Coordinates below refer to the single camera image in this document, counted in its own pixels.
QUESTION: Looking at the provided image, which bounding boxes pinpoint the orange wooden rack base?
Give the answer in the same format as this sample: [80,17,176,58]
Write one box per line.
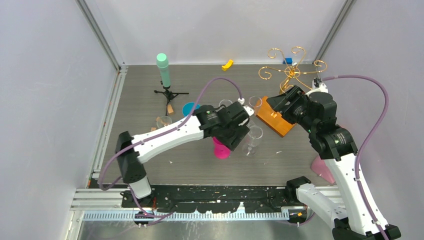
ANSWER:
[256,96,295,137]

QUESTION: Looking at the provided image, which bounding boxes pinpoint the blue wine glass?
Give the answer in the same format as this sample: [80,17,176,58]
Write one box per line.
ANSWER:
[181,102,200,117]

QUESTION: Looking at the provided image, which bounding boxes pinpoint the clear patterned wine glass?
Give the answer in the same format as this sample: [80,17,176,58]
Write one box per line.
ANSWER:
[156,115,173,129]

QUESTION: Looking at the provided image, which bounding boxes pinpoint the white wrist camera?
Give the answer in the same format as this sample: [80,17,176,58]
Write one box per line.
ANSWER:
[237,97,256,128]
[305,77,328,96]

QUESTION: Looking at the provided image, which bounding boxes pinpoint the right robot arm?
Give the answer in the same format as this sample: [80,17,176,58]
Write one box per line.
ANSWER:
[267,86,401,240]

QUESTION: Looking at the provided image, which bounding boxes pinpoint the purple cable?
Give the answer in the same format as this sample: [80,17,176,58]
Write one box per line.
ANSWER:
[97,77,244,191]
[321,74,390,240]

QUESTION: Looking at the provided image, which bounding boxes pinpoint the clear plain wine glass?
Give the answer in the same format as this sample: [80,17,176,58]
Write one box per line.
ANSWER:
[218,99,233,107]

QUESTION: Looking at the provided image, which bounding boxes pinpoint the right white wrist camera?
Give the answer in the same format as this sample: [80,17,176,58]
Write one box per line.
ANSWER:
[305,77,328,96]

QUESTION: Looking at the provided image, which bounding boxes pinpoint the black front rail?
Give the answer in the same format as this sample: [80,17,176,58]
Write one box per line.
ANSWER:
[120,185,298,214]

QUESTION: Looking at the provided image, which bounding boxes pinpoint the pink dustpan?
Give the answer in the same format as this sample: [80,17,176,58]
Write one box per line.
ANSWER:
[310,155,336,184]

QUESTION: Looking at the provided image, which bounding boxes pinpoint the yellow curved block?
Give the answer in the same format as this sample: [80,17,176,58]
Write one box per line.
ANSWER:
[221,59,234,72]

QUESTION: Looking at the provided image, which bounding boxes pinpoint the small wooden blocks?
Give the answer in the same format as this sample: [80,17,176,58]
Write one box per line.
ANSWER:
[150,104,174,132]

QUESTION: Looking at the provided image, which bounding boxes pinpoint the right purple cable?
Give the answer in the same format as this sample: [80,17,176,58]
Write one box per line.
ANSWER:
[321,74,390,240]

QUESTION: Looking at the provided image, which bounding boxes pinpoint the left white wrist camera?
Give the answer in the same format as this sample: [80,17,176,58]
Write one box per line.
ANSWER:
[237,97,256,128]

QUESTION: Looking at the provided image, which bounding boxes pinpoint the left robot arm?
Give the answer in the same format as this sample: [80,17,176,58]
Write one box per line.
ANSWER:
[115,102,255,207]

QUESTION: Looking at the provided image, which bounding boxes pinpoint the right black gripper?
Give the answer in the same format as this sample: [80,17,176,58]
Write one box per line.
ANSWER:
[266,84,317,134]

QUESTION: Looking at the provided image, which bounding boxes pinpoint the black tripod stand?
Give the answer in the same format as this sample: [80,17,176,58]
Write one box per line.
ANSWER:
[153,87,189,105]

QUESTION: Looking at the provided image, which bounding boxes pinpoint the mint green microphone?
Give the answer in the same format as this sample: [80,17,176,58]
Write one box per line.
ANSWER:
[156,53,171,89]

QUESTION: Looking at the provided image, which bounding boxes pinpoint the pink wine glass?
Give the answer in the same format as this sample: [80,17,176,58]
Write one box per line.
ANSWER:
[212,137,231,159]

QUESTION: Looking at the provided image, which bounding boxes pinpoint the gold wire glass rack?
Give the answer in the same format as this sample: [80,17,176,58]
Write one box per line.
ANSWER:
[258,46,328,94]

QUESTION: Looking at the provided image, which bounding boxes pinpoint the small blue block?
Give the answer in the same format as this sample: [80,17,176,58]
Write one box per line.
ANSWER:
[283,57,293,65]

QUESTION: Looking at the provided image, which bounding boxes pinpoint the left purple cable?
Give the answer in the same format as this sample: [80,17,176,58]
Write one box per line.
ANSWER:
[97,77,244,191]

